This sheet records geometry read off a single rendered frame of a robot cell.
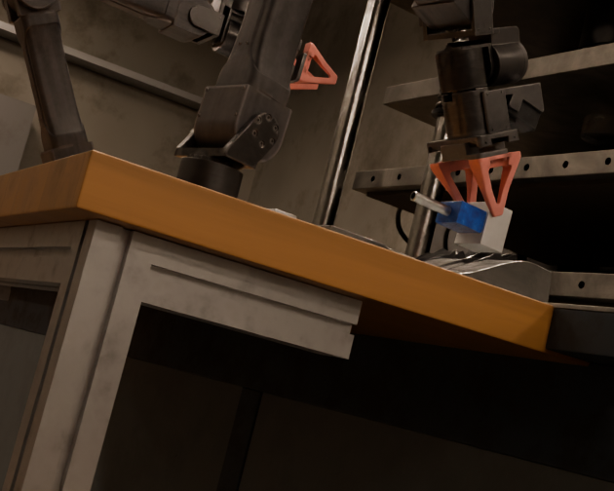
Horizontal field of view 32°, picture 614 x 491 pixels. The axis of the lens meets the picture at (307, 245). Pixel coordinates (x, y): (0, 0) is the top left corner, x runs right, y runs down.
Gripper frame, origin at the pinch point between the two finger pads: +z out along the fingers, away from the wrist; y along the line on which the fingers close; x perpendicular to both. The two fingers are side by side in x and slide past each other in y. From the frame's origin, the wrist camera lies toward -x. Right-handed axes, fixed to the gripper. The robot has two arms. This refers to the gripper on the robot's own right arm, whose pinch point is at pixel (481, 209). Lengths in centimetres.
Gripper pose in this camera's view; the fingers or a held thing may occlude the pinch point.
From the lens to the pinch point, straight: 134.6
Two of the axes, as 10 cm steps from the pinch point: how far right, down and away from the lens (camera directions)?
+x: -8.4, 1.9, -5.1
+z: 1.6, 9.8, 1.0
